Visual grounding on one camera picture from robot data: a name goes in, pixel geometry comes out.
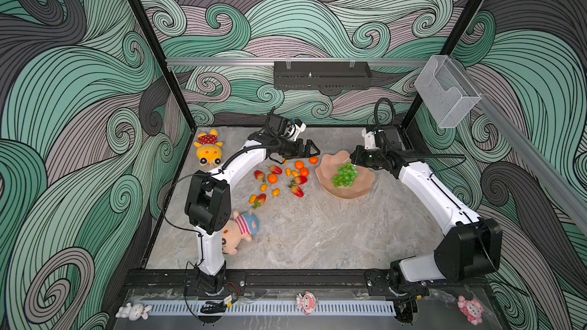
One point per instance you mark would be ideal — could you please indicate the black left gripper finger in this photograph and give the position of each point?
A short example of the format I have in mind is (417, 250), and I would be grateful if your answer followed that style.
(311, 148)
(307, 154)

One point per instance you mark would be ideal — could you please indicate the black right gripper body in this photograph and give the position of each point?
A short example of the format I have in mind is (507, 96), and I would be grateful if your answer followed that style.
(368, 157)

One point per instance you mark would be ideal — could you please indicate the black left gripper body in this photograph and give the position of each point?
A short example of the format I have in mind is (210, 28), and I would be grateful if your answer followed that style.
(287, 149)

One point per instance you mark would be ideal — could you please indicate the red strawberry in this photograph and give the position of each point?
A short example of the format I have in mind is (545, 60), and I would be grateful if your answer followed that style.
(259, 201)
(259, 175)
(300, 180)
(296, 190)
(274, 169)

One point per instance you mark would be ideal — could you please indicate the green grape bunch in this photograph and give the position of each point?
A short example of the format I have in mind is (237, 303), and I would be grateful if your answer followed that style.
(346, 175)

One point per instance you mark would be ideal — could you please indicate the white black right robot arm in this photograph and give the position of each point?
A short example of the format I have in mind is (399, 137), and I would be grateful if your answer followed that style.
(471, 245)

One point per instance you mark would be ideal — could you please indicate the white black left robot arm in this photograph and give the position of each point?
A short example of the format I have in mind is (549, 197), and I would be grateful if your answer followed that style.
(208, 203)

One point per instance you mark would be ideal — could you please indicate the pink scalloped fruit bowl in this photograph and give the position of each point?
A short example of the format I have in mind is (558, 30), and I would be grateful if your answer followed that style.
(328, 168)

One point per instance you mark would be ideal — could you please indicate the orange tangerine upper middle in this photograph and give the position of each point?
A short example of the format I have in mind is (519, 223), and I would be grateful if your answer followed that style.
(299, 165)

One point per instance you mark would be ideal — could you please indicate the orange tangerine left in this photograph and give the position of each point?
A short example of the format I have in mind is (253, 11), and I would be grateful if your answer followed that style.
(272, 178)

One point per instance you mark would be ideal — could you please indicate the yellow cow plush toy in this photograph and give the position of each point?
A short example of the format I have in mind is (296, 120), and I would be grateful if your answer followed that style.
(209, 148)

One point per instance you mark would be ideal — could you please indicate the boy doll plush toy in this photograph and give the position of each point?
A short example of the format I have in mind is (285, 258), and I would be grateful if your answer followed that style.
(242, 227)

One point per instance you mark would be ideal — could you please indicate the pink white chopper figurine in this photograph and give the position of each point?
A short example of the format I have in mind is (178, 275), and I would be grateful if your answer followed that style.
(306, 302)

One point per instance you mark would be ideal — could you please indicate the pink melody figurine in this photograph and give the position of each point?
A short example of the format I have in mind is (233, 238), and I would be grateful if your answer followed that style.
(472, 309)

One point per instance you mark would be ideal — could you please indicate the white bunny figurine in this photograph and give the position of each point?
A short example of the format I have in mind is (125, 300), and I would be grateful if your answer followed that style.
(134, 312)

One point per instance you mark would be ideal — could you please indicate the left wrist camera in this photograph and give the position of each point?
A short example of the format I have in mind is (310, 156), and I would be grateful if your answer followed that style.
(285, 128)

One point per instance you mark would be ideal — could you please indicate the black wall tray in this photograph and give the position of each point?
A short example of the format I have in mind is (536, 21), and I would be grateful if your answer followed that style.
(329, 77)

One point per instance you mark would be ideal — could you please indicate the clear acrylic wall box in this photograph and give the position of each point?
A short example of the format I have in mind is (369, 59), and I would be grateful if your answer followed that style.
(447, 90)

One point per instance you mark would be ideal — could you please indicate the aluminium wall rail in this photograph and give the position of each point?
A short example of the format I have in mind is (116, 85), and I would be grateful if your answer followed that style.
(269, 62)

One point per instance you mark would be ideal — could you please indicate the white slotted cable duct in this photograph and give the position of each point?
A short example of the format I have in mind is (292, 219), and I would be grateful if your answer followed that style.
(276, 308)

